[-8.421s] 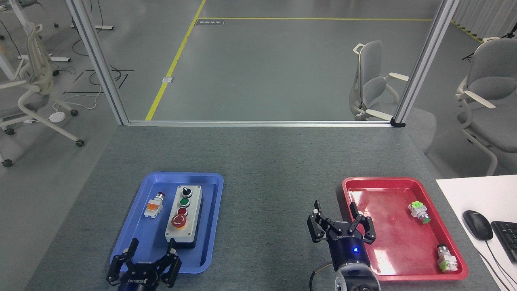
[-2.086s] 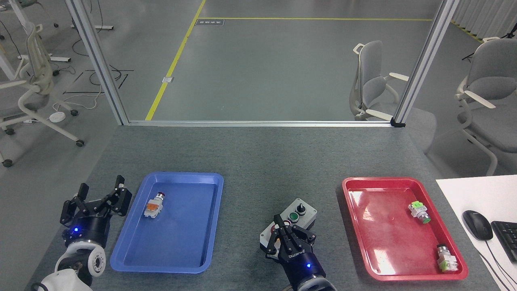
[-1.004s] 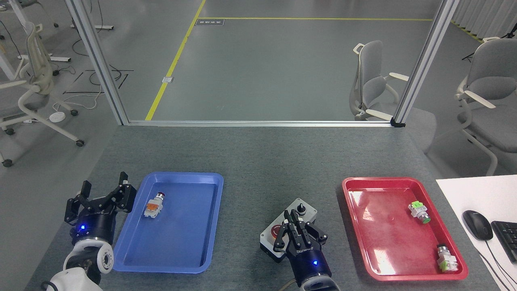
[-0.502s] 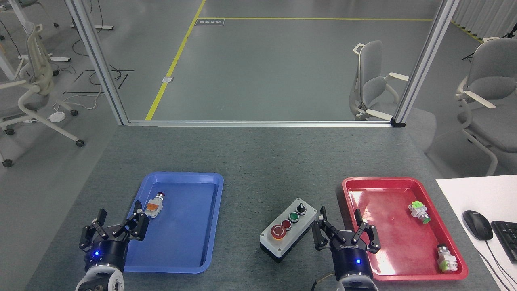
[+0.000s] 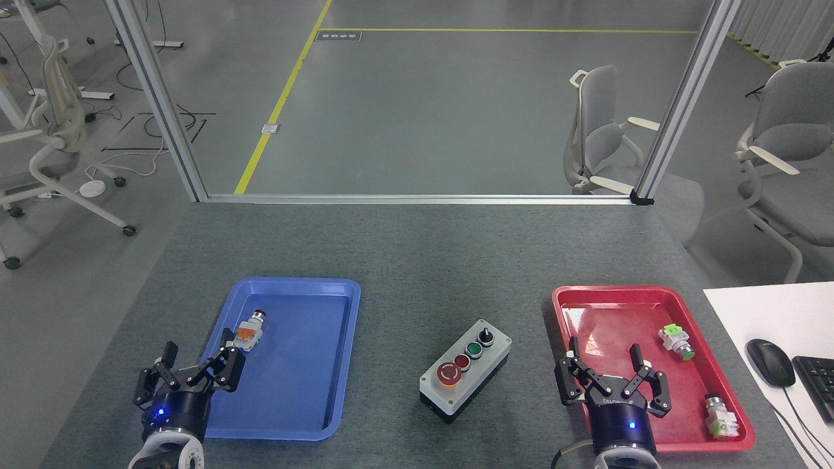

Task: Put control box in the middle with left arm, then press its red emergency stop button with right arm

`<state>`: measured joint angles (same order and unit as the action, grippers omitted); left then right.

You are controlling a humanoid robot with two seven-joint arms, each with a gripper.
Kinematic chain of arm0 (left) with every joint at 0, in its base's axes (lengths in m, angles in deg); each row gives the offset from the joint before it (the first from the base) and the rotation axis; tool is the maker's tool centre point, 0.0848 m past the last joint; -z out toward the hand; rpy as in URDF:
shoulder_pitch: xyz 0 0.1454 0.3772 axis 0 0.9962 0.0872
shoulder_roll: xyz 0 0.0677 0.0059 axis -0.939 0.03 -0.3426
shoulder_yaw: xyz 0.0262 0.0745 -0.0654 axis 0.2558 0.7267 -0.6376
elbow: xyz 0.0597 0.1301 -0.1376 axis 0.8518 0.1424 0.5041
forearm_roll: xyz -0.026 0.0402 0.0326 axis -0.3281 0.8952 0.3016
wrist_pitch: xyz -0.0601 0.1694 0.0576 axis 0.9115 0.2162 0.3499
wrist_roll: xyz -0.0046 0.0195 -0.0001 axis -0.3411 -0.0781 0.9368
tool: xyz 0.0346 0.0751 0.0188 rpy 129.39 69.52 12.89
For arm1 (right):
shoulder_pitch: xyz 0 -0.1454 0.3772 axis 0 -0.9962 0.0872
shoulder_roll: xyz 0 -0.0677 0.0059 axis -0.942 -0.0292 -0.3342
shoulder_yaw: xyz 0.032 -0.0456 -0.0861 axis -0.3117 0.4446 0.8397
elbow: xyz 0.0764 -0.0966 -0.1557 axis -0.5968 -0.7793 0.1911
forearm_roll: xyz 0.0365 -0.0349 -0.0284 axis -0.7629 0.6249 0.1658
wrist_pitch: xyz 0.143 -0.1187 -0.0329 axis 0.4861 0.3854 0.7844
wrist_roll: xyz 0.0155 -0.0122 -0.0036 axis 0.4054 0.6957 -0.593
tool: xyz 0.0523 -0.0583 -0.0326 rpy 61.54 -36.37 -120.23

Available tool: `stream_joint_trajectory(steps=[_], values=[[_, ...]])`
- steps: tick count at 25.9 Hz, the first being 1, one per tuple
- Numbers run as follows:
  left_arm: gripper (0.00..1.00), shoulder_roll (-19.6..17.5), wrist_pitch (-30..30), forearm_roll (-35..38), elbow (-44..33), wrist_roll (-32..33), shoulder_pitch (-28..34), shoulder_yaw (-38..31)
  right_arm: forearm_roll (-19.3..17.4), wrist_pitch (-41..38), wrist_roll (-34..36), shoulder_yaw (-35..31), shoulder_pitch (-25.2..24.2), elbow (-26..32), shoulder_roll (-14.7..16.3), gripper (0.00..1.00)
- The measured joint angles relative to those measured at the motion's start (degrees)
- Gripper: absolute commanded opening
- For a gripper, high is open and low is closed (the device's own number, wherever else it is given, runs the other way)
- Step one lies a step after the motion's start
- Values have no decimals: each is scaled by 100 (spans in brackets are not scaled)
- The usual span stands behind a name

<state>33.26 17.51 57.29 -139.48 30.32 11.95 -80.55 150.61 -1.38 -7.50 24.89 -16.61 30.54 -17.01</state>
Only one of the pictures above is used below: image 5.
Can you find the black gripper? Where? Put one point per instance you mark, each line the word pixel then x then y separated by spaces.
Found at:
pixel 179 410
pixel 622 420

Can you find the grey control box with buttons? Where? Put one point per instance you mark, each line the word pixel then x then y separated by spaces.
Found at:
pixel 466 371

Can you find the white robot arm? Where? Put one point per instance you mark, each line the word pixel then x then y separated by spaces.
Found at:
pixel 166 453
pixel 627 459

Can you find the green push button white block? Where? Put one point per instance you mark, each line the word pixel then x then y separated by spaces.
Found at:
pixel 675 342

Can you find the red push button orange block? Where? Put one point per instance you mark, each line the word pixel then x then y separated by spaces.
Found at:
pixel 249 333

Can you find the silver push button green block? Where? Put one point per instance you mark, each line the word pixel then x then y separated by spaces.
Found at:
pixel 720 418

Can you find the red plastic tray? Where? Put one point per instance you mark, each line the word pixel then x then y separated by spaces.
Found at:
pixel 677 391

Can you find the blue plastic tray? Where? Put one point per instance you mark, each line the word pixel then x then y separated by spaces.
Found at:
pixel 293 365

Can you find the black computer mouse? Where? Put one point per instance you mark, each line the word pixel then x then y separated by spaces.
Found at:
pixel 770 363

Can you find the white desk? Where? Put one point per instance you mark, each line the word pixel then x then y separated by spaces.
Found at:
pixel 769 312

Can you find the black keyboard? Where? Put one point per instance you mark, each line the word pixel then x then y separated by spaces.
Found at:
pixel 818 387

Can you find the white round floor disc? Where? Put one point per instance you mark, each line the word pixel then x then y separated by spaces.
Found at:
pixel 92 188

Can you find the grey office chair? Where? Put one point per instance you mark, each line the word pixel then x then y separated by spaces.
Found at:
pixel 798 130
pixel 603 130

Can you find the silver floor socket plate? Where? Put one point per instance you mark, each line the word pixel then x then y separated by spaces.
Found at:
pixel 271 128

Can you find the white mesh office chair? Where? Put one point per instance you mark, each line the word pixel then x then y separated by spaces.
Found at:
pixel 62 130

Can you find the dark floor sign plate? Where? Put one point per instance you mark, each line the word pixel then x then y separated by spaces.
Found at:
pixel 339 36

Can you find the silver aluminium rail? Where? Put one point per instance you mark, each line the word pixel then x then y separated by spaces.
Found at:
pixel 417 198

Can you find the silver aluminium post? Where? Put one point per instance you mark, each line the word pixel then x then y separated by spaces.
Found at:
pixel 684 98
pixel 159 98

